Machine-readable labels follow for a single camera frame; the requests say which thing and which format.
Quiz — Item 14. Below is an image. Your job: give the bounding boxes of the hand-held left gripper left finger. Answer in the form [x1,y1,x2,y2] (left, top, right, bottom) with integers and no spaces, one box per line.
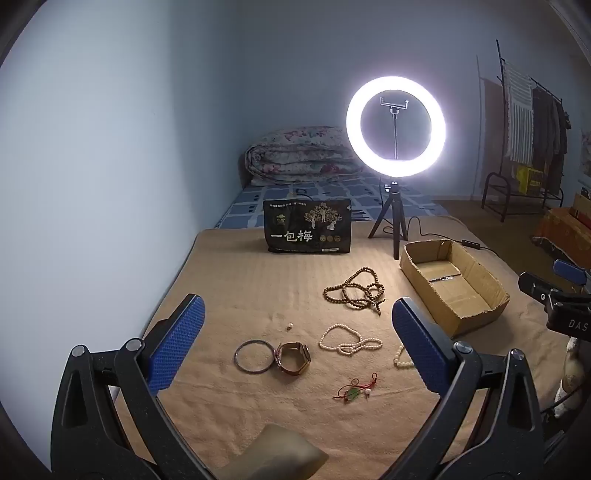
[51,293,213,480]

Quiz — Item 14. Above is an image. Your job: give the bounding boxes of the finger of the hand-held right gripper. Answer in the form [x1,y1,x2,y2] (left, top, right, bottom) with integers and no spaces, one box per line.
[553,258,591,287]
[517,271,591,308]

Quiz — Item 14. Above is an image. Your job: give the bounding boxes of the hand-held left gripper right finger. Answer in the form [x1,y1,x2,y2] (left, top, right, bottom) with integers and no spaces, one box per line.
[392,296,548,480]

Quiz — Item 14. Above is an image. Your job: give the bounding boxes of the metal bangle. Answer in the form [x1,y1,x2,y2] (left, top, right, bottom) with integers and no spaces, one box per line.
[234,339,278,374]

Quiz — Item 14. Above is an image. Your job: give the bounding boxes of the brown wooden bead necklace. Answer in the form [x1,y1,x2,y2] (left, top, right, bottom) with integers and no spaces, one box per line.
[323,268,386,316]

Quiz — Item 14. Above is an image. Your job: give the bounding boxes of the cardboard box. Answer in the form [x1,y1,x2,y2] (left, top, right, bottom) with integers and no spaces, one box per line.
[399,239,510,337]

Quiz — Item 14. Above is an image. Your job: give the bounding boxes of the white pearl necklace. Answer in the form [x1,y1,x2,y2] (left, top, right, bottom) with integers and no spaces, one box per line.
[318,324,384,355]

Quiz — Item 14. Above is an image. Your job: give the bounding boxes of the red string jade pendant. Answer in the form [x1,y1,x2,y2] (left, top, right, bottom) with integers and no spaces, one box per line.
[333,373,378,401]

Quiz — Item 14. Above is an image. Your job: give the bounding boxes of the gold wrist watch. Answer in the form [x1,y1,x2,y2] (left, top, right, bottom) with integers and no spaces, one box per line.
[274,342,311,376]

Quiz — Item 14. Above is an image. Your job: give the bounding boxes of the orange cloth covered furniture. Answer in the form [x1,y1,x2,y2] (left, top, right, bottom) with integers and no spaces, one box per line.
[531,208,591,268]

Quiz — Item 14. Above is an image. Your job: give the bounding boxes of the tan blanket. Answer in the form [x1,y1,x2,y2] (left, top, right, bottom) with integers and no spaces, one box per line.
[113,215,568,480]

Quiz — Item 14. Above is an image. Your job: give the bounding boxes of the yellow box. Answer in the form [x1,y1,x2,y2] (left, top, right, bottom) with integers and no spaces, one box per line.
[516,165,546,193]

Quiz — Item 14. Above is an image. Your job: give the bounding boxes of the black clothes rack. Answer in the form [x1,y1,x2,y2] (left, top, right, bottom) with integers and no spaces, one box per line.
[480,39,571,222]

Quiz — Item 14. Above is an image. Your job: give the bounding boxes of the black tripod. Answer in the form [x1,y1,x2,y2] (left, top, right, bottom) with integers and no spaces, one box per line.
[368,180,409,259]

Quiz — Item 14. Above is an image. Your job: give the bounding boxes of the dark hanging clothes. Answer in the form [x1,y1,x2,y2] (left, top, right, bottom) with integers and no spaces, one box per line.
[531,85,571,176]

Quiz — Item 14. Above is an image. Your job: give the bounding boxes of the tan folded cloth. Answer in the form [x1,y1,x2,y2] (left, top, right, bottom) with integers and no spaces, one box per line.
[219,425,329,480]

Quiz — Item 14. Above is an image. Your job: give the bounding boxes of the black snack bag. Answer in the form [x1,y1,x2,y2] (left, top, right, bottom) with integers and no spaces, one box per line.
[263,198,354,254]

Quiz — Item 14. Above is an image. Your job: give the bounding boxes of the striped towel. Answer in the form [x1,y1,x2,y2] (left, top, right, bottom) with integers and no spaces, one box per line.
[502,62,536,164]

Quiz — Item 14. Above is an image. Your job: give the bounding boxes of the blue patterned bed sheet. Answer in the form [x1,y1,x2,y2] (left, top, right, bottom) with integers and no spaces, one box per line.
[215,173,451,230]

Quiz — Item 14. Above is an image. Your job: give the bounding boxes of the folded floral quilt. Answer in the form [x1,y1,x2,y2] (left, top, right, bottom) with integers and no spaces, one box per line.
[244,127,365,188]

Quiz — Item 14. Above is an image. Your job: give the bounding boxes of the black cable with controller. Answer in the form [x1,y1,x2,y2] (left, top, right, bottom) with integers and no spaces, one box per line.
[406,216,497,254]

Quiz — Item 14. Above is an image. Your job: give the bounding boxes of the white ring light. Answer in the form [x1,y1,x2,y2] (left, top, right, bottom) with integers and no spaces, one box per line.
[346,76,446,178]

